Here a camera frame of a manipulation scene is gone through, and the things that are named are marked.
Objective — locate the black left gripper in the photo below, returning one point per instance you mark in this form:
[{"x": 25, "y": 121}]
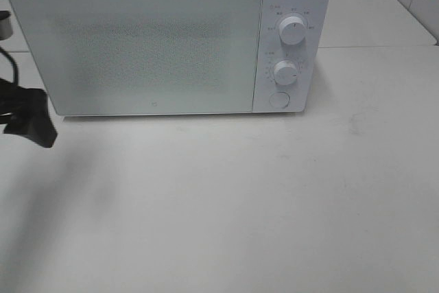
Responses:
[{"x": 24, "y": 112}]

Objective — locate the round white door button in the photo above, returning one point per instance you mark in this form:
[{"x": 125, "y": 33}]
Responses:
[{"x": 279, "y": 100}]

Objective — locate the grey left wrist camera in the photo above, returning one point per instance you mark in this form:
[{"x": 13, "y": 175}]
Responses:
[{"x": 6, "y": 30}]

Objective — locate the white timer knob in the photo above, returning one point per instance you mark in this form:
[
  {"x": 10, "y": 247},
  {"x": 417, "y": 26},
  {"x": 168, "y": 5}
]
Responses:
[{"x": 285, "y": 73}]

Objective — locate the upper white power knob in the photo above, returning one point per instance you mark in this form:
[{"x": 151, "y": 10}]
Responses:
[{"x": 292, "y": 29}]

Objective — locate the white microwave door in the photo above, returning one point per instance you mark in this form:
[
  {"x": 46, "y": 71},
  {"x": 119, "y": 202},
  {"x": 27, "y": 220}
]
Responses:
[{"x": 140, "y": 57}]

